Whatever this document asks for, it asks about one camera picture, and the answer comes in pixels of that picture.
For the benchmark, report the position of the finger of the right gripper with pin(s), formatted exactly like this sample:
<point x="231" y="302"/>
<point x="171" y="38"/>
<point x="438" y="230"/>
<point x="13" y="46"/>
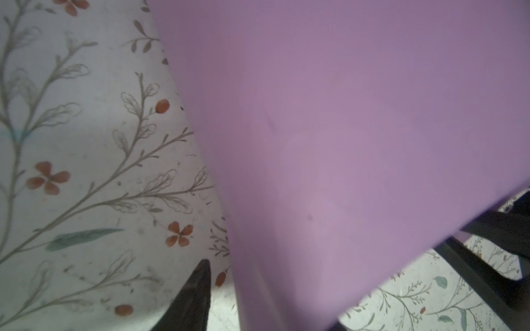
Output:
<point x="508" y="298"/>
<point x="508" y="231"/>

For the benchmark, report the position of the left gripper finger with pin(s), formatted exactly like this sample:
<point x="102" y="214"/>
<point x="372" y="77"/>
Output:
<point x="189" y="311"/>

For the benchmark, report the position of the pink wrapping paper sheet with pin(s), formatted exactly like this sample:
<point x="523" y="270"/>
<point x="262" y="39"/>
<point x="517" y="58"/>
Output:
<point x="345" y="138"/>

